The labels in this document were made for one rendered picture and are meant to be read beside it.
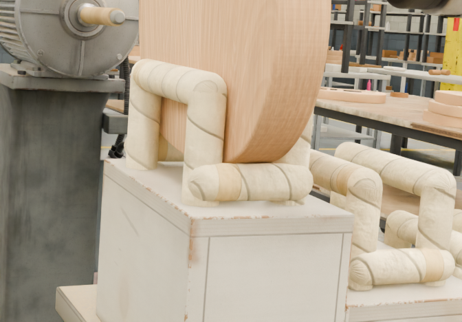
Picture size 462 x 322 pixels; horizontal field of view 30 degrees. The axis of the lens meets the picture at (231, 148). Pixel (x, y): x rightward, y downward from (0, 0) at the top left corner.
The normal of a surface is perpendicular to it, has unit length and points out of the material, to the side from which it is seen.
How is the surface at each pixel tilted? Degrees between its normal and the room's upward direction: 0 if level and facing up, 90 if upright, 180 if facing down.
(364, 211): 90
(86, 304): 0
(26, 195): 90
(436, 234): 90
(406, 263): 62
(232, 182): 80
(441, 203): 90
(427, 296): 0
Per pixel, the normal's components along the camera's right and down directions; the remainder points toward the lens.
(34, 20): 0.29, 0.18
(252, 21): -0.92, 0.03
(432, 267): 0.39, -0.02
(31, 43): -0.02, 0.38
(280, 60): 0.37, 0.36
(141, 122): -0.05, 0.14
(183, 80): -0.79, -0.44
